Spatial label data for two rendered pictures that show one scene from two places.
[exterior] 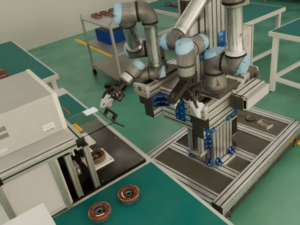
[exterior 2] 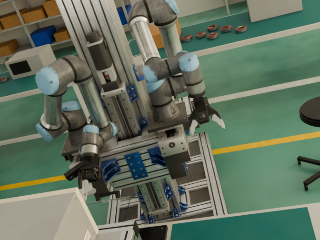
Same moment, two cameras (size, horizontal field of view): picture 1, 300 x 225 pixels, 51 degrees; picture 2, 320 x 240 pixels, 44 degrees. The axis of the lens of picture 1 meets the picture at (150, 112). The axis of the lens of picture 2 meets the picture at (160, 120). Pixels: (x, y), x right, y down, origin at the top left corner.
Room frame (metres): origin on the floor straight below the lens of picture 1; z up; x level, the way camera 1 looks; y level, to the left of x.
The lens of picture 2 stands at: (0.29, 0.95, 2.05)
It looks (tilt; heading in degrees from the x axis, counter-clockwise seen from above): 28 degrees down; 317
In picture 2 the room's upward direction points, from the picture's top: 19 degrees counter-clockwise
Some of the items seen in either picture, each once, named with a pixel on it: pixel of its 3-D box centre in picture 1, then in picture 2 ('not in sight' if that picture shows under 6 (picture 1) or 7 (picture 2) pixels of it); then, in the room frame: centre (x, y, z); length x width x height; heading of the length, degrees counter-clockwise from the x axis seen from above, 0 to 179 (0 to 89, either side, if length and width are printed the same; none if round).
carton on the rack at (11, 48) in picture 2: not in sight; (5, 48); (8.19, -2.92, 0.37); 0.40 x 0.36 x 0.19; 121
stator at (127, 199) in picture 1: (129, 194); not in sight; (1.16, 0.17, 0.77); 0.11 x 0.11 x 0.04
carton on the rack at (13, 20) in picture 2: not in sight; (15, 18); (7.77, -3.18, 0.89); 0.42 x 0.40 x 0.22; 33
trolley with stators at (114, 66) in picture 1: (118, 44); not in sight; (4.38, 0.29, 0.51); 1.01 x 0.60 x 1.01; 31
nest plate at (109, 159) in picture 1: (97, 159); not in sight; (1.48, 0.36, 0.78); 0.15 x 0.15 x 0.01; 31
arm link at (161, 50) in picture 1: (154, 46); (70, 114); (2.09, -0.10, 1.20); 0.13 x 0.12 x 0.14; 86
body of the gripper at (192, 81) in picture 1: (188, 85); (199, 103); (1.25, -0.19, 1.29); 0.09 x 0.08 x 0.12; 130
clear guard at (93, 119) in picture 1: (87, 126); (100, 224); (1.46, 0.35, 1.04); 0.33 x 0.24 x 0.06; 121
